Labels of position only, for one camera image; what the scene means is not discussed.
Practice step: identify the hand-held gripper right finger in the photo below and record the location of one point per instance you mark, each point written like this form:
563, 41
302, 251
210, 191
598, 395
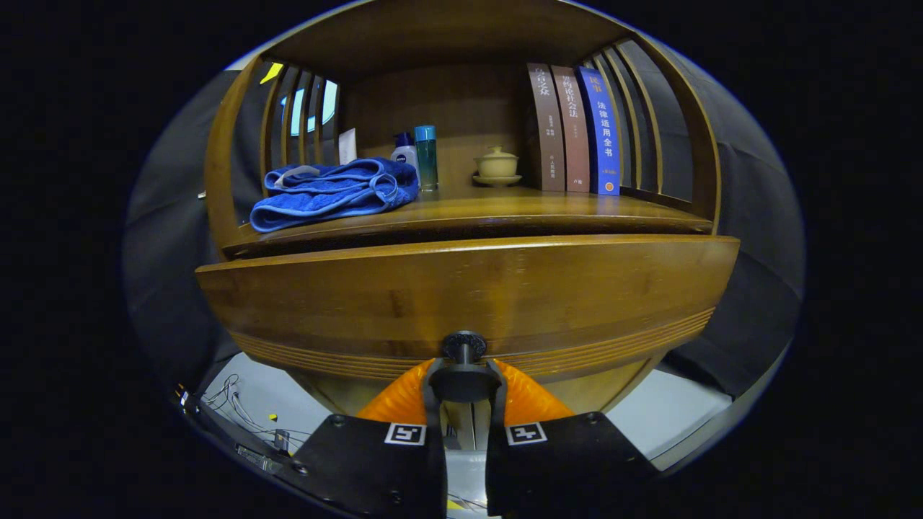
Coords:
496, 412

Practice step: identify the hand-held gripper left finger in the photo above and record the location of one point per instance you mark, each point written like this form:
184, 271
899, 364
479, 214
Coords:
435, 412

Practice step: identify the wooden countertop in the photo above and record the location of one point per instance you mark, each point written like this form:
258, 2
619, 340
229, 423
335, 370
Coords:
505, 209

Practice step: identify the brown wooden cabinet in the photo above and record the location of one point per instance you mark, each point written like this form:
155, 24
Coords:
433, 101

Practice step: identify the blue folded towel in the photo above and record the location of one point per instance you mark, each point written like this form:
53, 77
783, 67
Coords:
332, 194

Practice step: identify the beige lidded teacup with saucer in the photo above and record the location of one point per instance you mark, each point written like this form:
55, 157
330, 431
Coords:
497, 167

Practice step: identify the teal clear bottle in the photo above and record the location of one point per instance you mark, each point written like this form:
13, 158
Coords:
426, 158

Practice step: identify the white bottle with blue cap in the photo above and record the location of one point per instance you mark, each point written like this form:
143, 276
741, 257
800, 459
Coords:
405, 153

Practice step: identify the white tube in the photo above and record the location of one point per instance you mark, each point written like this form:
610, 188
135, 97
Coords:
347, 146

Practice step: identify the dark brown book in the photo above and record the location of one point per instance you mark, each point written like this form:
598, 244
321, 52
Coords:
546, 130

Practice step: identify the reddish brown book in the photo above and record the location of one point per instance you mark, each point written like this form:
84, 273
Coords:
572, 130

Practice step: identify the blue book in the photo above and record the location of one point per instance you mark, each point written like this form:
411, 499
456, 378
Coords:
602, 130

